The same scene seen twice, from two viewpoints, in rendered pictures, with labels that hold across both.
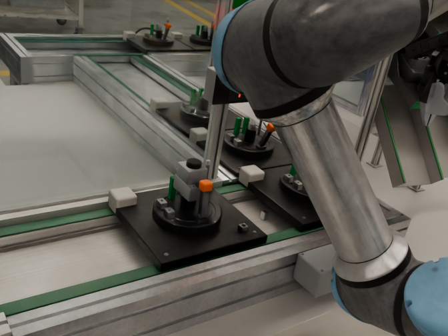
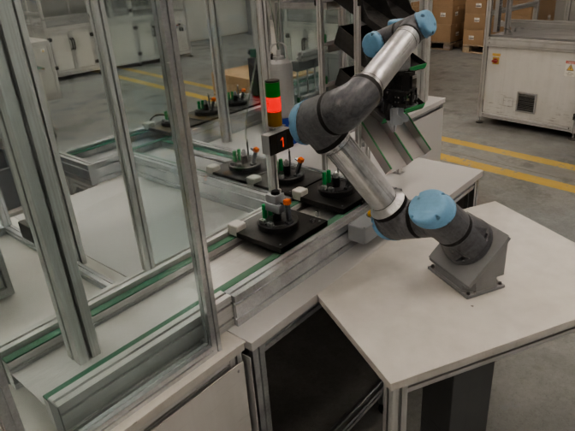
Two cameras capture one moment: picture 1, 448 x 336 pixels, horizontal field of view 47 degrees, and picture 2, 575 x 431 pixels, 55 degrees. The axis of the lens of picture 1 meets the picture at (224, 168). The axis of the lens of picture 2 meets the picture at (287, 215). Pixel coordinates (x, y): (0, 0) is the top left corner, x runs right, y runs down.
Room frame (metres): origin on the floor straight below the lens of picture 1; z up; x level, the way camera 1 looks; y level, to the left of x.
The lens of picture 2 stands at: (-0.74, 0.30, 1.80)
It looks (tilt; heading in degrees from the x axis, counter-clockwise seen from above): 26 degrees down; 350
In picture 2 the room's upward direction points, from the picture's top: 4 degrees counter-clockwise
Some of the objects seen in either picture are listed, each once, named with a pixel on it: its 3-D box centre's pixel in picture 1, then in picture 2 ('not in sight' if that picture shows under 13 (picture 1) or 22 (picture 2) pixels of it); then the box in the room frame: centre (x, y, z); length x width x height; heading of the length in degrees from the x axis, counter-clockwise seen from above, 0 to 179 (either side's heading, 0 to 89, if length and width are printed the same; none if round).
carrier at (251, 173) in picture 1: (311, 173); (335, 180); (1.11, -0.21, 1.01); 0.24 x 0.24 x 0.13; 38
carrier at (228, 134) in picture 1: (250, 133); (286, 168); (1.31, -0.05, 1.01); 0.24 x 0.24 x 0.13; 38
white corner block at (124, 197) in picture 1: (122, 201); (236, 227); (0.92, 0.20, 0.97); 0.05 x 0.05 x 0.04; 38
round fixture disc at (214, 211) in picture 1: (187, 211); (277, 221); (0.90, 0.06, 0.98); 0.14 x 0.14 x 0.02
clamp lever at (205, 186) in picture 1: (201, 197); (286, 209); (0.87, 0.03, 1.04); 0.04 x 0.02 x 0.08; 38
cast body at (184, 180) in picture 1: (189, 175); (273, 199); (0.91, 0.06, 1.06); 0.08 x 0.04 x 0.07; 38
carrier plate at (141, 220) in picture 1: (186, 219); (278, 227); (0.90, 0.06, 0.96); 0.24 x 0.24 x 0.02; 38
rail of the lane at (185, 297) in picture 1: (251, 273); (326, 244); (0.82, -0.09, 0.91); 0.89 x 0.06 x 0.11; 128
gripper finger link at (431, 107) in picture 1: (436, 107); (395, 121); (0.95, -0.37, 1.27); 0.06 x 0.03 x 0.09; 38
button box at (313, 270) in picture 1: (343, 262); (373, 222); (0.89, -0.27, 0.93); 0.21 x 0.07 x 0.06; 128
